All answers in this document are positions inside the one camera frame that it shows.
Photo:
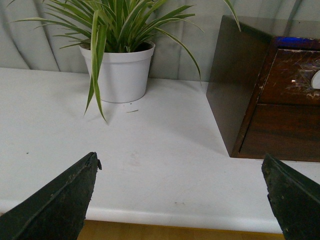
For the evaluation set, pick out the dark wooden drawer cabinet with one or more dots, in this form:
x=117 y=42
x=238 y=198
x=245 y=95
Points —
x=244 y=54

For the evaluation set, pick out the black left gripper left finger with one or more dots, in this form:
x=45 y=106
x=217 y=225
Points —
x=58 y=210

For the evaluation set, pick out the wooden drawer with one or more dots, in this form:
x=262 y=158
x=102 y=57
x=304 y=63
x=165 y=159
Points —
x=289 y=81
x=285 y=131

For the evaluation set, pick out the green striped spider plant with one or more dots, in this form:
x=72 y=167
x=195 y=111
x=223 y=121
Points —
x=118 y=28

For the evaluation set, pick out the white round drawer knob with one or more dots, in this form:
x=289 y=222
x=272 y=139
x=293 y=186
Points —
x=315 y=81

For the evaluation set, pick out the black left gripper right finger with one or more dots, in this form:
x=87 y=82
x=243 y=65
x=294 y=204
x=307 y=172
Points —
x=294 y=200

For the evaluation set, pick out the white plastic flower pot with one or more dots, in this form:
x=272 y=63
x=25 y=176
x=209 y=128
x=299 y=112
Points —
x=122 y=77

